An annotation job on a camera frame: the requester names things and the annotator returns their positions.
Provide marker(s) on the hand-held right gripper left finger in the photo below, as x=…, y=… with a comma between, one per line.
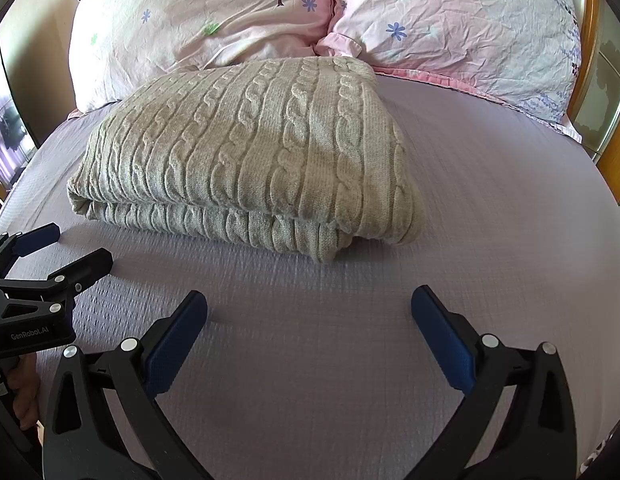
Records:
x=172, y=345

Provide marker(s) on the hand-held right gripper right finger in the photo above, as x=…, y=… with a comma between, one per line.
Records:
x=442, y=340

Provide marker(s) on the pink tree print pillow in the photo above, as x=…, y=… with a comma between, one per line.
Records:
x=190, y=25

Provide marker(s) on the lavender bed sheet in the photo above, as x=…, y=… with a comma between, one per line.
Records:
x=310, y=340

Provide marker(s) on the wooden bed headboard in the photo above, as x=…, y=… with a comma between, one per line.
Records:
x=597, y=85

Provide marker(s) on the pink flower print pillow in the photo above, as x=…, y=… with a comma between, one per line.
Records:
x=460, y=30

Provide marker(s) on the black-framed screen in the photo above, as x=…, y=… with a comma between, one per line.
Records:
x=15, y=110

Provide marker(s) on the person's left hand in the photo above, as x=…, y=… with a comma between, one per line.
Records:
x=25, y=390

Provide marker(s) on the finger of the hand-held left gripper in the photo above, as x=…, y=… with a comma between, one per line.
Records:
x=87, y=262
x=40, y=235

